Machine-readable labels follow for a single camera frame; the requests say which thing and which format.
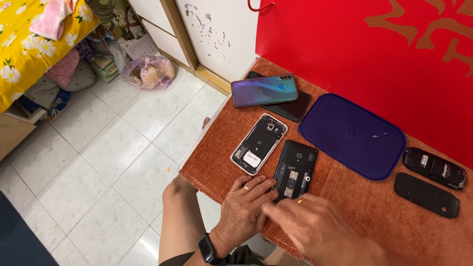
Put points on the person's right hand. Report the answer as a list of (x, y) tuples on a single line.
[(325, 232)]

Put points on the patterned fabric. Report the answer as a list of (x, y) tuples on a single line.
[(114, 16)]

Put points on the light wooden board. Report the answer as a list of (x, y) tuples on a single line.
[(13, 135)]

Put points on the pink cloth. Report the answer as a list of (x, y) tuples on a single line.
[(51, 18)]

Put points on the white paper calendar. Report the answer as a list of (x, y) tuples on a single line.
[(138, 47)]

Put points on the white wooden cabinet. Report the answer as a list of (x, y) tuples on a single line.
[(221, 37)]

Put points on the person's toes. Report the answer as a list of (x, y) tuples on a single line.
[(206, 122)]

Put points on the silver-framed open-back phone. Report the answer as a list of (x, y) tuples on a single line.
[(258, 142)]

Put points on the black open-back phone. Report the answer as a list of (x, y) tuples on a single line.
[(295, 159)]

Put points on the black glossy smartphone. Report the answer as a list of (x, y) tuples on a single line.
[(292, 109)]

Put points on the iridescent blue smartphone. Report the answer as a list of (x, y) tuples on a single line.
[(264, 90)]

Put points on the dark blue plastic lid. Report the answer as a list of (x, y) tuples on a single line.
[(351, 135)]

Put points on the person's left hand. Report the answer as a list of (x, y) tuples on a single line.
[(240, 214)]

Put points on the heap of cloths under bed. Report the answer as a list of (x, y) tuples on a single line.
[(70, 74)]

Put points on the red paper bag gold print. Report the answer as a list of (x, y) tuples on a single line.
[(351, 48)]

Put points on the small black phone with battery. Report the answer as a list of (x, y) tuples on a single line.
[(434, 168)]

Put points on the orange woven table mat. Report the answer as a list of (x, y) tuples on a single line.
[(369, 207)]

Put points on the clear plastic bag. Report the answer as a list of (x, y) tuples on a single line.
[(149, 73)]

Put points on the person's right fingers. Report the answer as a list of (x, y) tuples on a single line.
[(284, 210)]

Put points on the black smartwatch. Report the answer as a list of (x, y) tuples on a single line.
[(207, 249)]

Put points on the bed with yellow floral sheet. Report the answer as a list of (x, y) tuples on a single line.
[(26, 48)]

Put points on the black phone back cover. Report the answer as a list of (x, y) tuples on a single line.
[(425, 194)]

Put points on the dark blue object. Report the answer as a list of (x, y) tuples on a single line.
[(18, 236)]

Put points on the olive shorts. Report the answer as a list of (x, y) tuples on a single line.
[(247, 256)]

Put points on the person's left leg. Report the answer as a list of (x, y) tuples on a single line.
[(181, 218)]

